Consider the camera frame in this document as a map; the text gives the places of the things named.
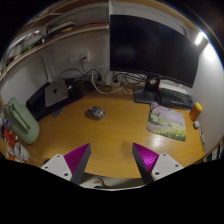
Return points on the black computer monitor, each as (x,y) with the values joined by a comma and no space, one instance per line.
(150,46)

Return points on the wooden wall shelf unit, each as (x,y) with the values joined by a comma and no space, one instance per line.
(66,31)

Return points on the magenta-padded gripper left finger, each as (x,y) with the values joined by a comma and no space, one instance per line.
(60,165)

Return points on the dark grey keyboard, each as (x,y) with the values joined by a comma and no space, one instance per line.
(176,98)

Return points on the white light bar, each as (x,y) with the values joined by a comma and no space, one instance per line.
(199,38)

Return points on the silver mini computer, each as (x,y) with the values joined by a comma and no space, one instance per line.
(56,93)

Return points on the small metal plate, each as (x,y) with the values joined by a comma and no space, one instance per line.
(56,112)

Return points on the orange jar with yellow lid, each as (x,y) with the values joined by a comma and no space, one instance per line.
(195,112)

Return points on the white power strip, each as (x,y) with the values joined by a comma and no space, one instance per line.
(107,78)

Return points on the transparent computer mouse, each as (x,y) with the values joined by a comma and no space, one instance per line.
(96,112)

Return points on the white wall socket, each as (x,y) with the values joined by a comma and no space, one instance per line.
(73,58)
(85,56)

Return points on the cherry blossom print mouse pad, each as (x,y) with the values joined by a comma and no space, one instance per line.
(166,121)

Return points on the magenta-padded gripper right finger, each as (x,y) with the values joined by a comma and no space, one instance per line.
(163,165)

